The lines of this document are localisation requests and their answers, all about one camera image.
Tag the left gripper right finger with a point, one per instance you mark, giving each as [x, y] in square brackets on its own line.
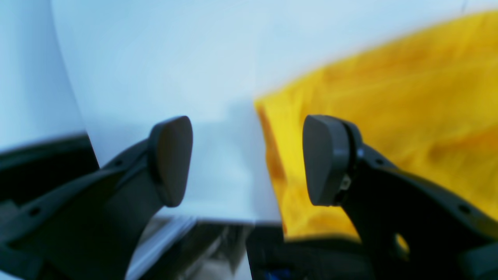
[411, 228]

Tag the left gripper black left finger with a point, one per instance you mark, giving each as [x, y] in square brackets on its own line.
[89, 228]

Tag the orange T-shirt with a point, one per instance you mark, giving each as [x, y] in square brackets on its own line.
[428, 102]

